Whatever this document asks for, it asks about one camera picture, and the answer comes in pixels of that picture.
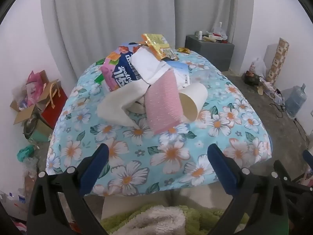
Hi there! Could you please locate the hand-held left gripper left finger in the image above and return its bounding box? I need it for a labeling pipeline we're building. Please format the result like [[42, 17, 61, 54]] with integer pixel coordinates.
[[26, 143, 110, 235]]

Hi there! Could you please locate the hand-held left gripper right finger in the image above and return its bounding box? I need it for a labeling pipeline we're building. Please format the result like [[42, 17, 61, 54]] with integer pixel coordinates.
[[207, 143, 290, 235]]

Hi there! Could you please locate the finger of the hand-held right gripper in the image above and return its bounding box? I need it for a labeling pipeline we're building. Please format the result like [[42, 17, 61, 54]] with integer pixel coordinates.
[[273, 160, 313, 202], [302, 149, 313, 170]]

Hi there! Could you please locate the white foam sheet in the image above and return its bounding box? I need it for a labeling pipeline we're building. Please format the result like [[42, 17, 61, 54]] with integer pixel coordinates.
[[97, 81, 150, 128]]

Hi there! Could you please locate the white paper cup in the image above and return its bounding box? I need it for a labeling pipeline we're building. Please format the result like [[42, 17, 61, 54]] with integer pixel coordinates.
[[178, 82, 208, 122]]

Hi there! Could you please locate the pink bubble wrap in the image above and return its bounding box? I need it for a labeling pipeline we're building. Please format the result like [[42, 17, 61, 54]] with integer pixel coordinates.
[[145, 70, 184, 135]]

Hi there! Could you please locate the clear plastic wrapper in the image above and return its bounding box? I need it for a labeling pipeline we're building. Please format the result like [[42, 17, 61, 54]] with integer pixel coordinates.
[[191, 69, 220, 84]]

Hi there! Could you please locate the pink blue snack packet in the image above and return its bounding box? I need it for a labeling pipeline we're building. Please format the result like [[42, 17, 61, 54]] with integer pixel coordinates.
[[101, 41, 147, 92]]

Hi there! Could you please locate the white blue paper envelope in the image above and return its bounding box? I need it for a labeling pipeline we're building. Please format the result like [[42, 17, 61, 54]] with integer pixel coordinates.
[[147, 61, 191, 90]]

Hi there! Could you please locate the white tissue paper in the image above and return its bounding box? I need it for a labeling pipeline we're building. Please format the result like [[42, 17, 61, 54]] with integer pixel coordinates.
[[131, 46, 169, 84]]

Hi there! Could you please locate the yellow snack packet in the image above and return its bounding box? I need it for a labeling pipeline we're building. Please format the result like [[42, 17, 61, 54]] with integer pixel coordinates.
[[140, 33, 179, 61]]

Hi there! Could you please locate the green fluffy rug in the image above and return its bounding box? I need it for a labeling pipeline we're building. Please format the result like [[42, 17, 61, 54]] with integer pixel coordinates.
[[100, 203, 247, 235]]

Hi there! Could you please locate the blue floral cloth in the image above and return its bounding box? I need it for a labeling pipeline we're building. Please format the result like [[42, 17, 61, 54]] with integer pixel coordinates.
[[46, 49, 272, 197]]

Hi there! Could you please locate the blue water jug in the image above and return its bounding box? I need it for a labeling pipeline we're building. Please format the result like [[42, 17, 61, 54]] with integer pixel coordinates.
[[285, 83, 307, 118]]

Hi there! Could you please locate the teal box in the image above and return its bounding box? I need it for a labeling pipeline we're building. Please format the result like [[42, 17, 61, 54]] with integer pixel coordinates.
[[24, 117, 53, 142]]

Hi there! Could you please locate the green plastic bag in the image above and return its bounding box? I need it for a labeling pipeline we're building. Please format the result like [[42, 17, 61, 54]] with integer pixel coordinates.
[[17, 145, 36, 162]]

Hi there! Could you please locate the red gift bag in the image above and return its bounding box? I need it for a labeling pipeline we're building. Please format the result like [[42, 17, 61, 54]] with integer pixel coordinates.
[[40, 80, 68, 129]]

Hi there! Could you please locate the heap of clear plastic packets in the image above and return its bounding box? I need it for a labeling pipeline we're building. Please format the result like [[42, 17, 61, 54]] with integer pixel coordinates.
[[257, 78, 286, 103]]

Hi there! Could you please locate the white fluffy cloth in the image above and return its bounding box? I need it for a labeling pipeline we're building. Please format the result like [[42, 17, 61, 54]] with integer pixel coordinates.
[[127, 206, 187, 235]]

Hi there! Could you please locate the brown cardboard box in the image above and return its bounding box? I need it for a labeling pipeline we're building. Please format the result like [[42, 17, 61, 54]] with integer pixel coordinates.
[[10, 70, 59, 125]]

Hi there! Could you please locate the dark bag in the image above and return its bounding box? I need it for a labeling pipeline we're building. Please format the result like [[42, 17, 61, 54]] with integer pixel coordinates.
[[242, 70, 261, 86]]

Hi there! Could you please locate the patterned cardboard column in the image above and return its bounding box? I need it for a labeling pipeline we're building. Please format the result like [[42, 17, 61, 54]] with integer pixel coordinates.
[[266, 37, 290, 86]]

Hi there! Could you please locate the white plastic bag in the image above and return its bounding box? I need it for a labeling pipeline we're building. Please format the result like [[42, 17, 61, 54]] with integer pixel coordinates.
[[249, 57, 267, 79]]

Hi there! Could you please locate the pink plastic bag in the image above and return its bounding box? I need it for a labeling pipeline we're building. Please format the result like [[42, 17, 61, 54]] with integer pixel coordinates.
[[26, 70, 43, 98]]

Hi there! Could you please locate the grey cabinet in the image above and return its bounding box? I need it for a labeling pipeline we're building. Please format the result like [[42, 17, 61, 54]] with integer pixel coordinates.
[[184, 35, 235, 71]]

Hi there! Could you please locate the clear plastic bag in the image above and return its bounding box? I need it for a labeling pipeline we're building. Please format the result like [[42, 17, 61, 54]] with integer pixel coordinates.
[[211, 22, 229, 41]]

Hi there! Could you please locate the black cable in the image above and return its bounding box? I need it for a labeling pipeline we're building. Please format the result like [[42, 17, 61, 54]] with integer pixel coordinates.
[[269, 88, 309, 139]]

